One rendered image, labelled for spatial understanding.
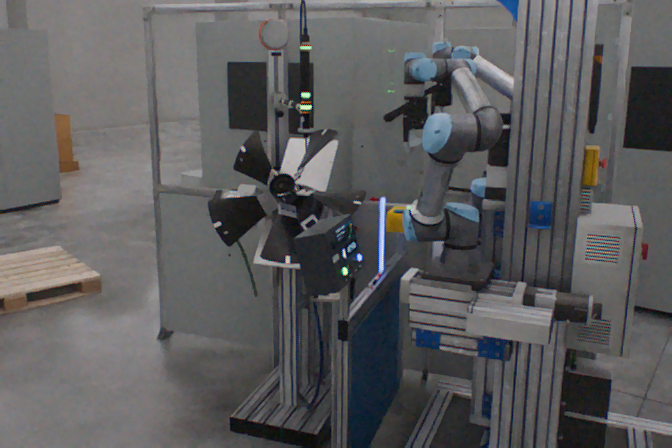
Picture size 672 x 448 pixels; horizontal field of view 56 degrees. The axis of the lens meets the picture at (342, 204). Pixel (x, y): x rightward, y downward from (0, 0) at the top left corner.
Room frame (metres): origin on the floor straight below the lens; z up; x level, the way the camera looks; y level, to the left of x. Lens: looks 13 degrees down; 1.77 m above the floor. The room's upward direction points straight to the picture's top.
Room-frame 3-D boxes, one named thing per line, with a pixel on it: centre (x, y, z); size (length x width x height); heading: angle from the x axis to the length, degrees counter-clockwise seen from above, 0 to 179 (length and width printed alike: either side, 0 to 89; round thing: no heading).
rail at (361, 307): (2.54, -0.15, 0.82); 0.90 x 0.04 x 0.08; 161
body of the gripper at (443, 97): (2.82, -0.43, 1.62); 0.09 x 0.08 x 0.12; 71
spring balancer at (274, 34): (3.45, 0.36, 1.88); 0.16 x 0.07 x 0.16; 106
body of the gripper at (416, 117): (2.35, -0.26, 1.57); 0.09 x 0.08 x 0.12; 73
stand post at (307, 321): (3.12, 0.18, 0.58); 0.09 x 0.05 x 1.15; 71
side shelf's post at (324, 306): (3.31, 0.09, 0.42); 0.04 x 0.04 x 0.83; 71
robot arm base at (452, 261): (2.17, -0.42, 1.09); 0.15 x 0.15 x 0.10
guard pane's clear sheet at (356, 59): (3.44, -0.08, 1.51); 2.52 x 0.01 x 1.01; 71
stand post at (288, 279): (2.90, 0.25, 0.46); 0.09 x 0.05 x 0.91; 71
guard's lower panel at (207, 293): (3.44, -0.08, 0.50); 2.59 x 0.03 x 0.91; 71
